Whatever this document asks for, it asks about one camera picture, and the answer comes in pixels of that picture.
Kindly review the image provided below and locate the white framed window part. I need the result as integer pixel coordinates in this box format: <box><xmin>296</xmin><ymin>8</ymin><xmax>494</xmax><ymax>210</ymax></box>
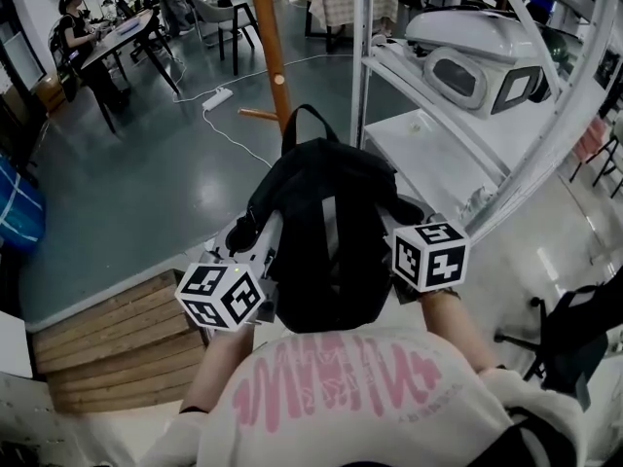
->
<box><xmin>421</xmin><ymin>46</ymin><xmax>489</xmax><ymax>112</ymax></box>

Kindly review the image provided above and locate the person's left forearm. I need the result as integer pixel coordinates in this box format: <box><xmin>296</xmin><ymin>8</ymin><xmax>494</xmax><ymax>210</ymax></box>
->
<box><xmin>180</xmin><ymin>322</ymin><xmax>258</xmax><ymax>413</ymax></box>

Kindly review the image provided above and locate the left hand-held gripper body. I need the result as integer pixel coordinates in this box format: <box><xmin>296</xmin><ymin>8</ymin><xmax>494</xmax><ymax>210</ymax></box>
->
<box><xmin>173</xmin><ymin>210</ymin><xmax>284</xmax><ymax>334</ymax></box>

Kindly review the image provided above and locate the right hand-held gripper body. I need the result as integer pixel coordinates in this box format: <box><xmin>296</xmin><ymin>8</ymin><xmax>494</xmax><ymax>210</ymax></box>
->
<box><xmin>382</xmin><ymin>195</ymin><xmax>472</xmax><ymax>294</ymax></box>

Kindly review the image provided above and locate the white metal shelf rack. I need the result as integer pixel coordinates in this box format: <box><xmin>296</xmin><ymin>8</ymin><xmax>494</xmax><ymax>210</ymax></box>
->
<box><xmin>348</xmin><ymin>0</ymin><xmax>623</xmax><ymax>243</ymax></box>

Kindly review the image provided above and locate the black office chair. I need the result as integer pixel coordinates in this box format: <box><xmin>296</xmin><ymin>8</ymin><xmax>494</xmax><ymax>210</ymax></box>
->
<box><xmin>494</xmin><ymin>279</ymin><xmax>623</xmax><ymax>401</ymax></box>

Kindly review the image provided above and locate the dark long table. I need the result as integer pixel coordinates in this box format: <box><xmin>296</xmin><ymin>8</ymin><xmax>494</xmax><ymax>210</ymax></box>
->
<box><xmin>79</xmin><ymin>9</ymin><xmax>182</xmax><ymax>135</ymax></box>

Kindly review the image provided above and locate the wooden plank step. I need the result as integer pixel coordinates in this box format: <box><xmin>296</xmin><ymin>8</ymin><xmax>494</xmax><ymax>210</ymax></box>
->
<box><xmin>30</xmin><ymin>268</ymin><xmax>211</xmax><ymax>413</ymax></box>

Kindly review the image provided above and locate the pink chair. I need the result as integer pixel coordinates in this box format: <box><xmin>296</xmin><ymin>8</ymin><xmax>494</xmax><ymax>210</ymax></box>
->
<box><xmin>568</xmin><ymin>113</ymin><xmax>623</xmax><ymax>190</ymax></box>

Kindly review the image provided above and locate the white power cable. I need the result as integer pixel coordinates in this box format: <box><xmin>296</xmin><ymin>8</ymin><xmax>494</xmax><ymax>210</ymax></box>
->
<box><xmin>171</xmin><ymin>54</ymin><xmax>354</xmax><ymax>170</ymax></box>

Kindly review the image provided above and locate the grey chair with black legs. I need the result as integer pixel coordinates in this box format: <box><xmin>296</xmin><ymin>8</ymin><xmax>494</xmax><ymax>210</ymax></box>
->
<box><xmin>189</xmin><ymin>0</ymin><xmax>258</xmax><ymax>76</ymax></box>

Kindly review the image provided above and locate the white shirt with pink print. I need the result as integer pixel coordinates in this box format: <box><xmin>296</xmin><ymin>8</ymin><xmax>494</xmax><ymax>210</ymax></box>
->
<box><xmin>140</xmin><ymin>327</ymin><xmax>591</xmax><ymax>467</ymax></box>

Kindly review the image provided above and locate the black backpack bag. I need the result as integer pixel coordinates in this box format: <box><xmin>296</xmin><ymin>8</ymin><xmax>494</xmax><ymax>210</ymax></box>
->
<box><xmin>246</xmin><ymin>104</ymin><xmax>425</xmax><ymax>335</ymax></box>

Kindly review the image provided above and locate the blue bag with white stripes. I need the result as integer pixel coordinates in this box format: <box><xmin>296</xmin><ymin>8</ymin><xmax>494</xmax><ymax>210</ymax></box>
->
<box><xmin>0</xmin><ymin>152</ymin><xmax>48</xmax><ymax>251</ymax></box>

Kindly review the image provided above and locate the white domed plastic shell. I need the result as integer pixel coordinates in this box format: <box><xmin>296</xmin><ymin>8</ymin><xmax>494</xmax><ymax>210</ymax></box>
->
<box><xmin>403</xmin><ymin>8</ymin><xmax>542</xmax><ymax>63</ymax></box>

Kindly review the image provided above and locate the white power strip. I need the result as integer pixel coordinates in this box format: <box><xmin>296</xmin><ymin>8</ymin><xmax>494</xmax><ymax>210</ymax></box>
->
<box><xmin>201</xmin><ymin>87</ymin><xmax>235</xmax><ymax>112</ymax></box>

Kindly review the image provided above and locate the person's right forearm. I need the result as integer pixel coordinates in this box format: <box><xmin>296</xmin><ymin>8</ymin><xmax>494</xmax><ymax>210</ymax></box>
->
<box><xmin>419</xmin><ymin>287</ymin><xmax>498</xmax><ymax>375</ymax></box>

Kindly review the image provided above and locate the wooden coat rack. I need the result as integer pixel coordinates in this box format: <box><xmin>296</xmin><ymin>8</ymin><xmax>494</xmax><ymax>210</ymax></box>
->
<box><xmin>237</xmin><ymin>0</ymin><xmax>294</xmax><ymax>138</ymax></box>

